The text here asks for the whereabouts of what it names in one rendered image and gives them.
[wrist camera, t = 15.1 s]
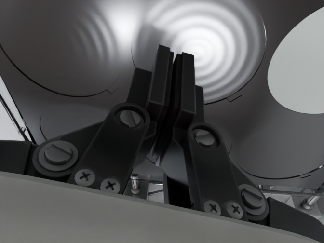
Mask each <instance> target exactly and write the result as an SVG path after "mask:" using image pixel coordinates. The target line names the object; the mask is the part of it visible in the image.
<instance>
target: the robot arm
mask: <svg viewBox="0 0 324 243"><path fill-rule="evenodd" d="M173 60H174V52H171V51H170V48H169V47H166V46H163V45H160V44H159V45H158V48H157V51H156V55H155V58H154V61H153V65H152V68H151V71H147V70H144V69H140V68H137V67H135V70H134V73H133V76H132V80H131V83H130V87H129V90H128V93H127V97H126V100H125V102H123V103H118V104H116V105H115V106H114V107H113V108H112V109H111V110H110V112H109V114H108V115H107V117H106V118H105V120H103V121H100V122H97V123H94V124H91V125H89V126H86V127H83V128H80V129H78V130H75V131H72V132H69V133H67V134H64V135H60V136H58V137H55V138H52V139H49V140H47V141H45V142H43V143H41V144H40V145H35V144H32V141H19V140H0V243H324V225H323V224H322V223H321V222H320V221H319V220H318V219H316V218H314V217H313V216H310V215H308V214H306V213H304V212H302V211H300V210H298V209H295V208H293V207H291V206H289V205H287V204H285V203H283V202H280V201H278V200H276V199H274V198H272V197H268V198H266V197H265V195H264V194H263V193H262V192H261V190H260V189H259V188H258V187H257V186H256V185H255V184H254V183H253V182H252V181H251V180H250V179H249V178H248V177H247V176H246V175H245V174H244V173H243V172H242V171H241V170H240V169H239V168H238V167H237V166H236V165H235V164H234V163H233V162H232V161H231V160H230V158H229V155H228V152H227V148H226V145H225V142H224V139H223V137H222V134H221V133H220V132H219V130H217V129H216V128H215V127H214V126H212V125H210V124H208V123H206V121H205V107H204V94H203V87H202V86H198V85H195V61H194V55H192V54H188V53H185V52H182V54H177V55H176V57H175V60H174V62H173ZM152 147H153V150H152V157H153V158H156V161H155V166H159V167H160V168H161V169H162V170H163V171H164V173H163V177H162V181H163V194H164V203H160V202H154V201H150V200H145V199H141V198H136V197H131V196H126V195H124V192H125V189H126V187H127V184H128V181H129V179H130V176H131V174H132V171H133V168H135V167H137V166H139V165H140V164H142V163H144V161H145V159H146V156H149V154H150V151H151V149H152Z"/></svg>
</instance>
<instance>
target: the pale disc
mask: <svg viewBox="0 0 324 243"><path fill-rule="evenodd" d="M267 79H268V86H269V90H270V92H271V94H272V96H273V97H274V98H275V100H276V101H277V102H278V103H280V104H281V105H282V106H284V107H286V108H288V109H290V110H293V111H296V112H300V113H308V114H321V113H324V7H322V8H320V9H318V10H316V11H315V12H313V13H311V14H310V15H309V16H307V17H306V18H304V19H303V20H302V21H301V22H299V23H298V24H297V25H296V26H295V27H294V28H293V29H292V30H291V31H290V32H289V33H288V34H287V35H286V36H285V37H284V39H283V40H282V41H281V42H280V44H279V45H278V47H277V48H276V50H275V52H274V54H273V56H272V58H271V61H270V64H269V68H268V75H267Z"/></svg>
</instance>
